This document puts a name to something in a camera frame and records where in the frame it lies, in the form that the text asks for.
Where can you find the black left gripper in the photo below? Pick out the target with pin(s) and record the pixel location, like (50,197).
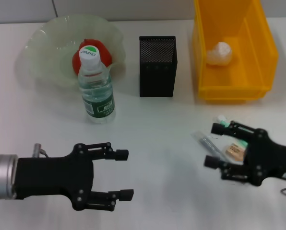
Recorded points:
(56,177)

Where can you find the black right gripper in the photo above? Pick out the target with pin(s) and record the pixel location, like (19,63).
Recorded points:
(270,160)

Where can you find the green toothbrush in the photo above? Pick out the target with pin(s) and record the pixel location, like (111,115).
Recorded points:
(221,119)

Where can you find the green label water bottle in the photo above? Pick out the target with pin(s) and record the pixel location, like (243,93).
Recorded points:
(97,95)

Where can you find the white paper ball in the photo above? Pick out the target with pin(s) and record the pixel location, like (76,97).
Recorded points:
(219,54)

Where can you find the red-orange fruit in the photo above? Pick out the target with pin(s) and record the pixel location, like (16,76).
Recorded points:
(105,55)

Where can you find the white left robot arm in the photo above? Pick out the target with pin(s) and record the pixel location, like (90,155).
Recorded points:
(1,177)

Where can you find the tan eraser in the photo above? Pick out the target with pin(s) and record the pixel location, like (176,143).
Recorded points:
(234,151)

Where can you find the silver glitter pen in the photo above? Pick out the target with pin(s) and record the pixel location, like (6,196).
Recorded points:
(209,143)

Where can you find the black mesh pen holder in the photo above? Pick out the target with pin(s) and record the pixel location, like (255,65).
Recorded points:
(157,72)

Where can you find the translucent wavy fruit plate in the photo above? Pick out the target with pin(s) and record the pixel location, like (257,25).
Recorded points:
(51,48)

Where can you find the yellow plastic bin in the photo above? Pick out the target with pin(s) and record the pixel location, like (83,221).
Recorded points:
(253,60)

